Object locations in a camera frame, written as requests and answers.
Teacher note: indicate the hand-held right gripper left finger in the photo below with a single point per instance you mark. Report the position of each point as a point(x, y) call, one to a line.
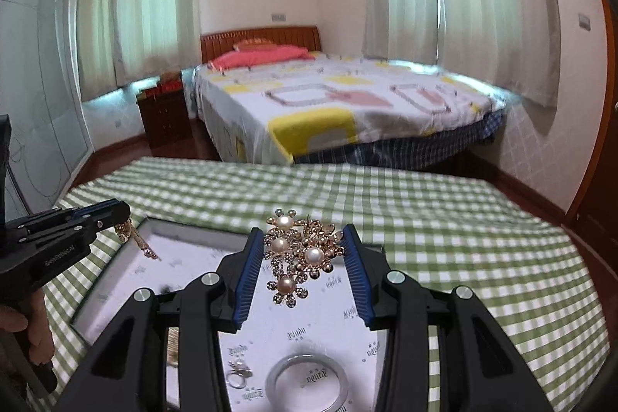
point(248, 281)

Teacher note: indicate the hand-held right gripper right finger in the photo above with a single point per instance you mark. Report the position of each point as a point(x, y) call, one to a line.
point(358, 281)

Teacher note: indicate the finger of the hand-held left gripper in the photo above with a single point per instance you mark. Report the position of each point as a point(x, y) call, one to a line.
point(72, 211)
point(77, 231)

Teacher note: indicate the gold pearl flower brooch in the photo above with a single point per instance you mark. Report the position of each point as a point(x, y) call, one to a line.
point(299, 255)

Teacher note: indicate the shallow green cardboard box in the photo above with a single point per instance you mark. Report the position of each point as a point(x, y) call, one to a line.
point(309, 325)

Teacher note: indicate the pale jade bangle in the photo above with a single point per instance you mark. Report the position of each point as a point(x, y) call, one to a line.
point(277, 380)

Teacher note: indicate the person's left hand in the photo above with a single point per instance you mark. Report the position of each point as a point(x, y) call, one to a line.
point(41, 330)

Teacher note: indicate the green checked tablecloth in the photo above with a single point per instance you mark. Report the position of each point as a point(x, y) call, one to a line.
point(458, 248)

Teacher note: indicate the dark wooden nightstand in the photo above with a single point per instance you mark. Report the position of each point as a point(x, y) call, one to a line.
point(161, 122)

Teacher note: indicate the glass door wardrobe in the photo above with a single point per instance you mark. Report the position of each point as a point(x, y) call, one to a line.
point(43, 79)

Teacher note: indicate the blue plaid bed sheet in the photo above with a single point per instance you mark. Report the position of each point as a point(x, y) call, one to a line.
point(410, 146)

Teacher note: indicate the red box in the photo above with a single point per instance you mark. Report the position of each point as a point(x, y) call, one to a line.
point(166, 92)

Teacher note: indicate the brown bag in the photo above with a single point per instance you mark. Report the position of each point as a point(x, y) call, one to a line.
point(171, 78)

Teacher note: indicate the bed with patterned sheet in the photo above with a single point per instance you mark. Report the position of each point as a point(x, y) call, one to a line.
point(338, 103)

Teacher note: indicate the wooden bed headboard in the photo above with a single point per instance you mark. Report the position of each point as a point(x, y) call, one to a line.
point(215, 40)

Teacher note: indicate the pink pillow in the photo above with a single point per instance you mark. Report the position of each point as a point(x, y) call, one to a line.
point(256, 57)

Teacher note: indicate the brown wooden door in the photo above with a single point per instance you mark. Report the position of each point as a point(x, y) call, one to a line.
point(596, 127)

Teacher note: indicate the wall socket strip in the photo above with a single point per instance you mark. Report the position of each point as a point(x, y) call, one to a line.
point(278, 16)

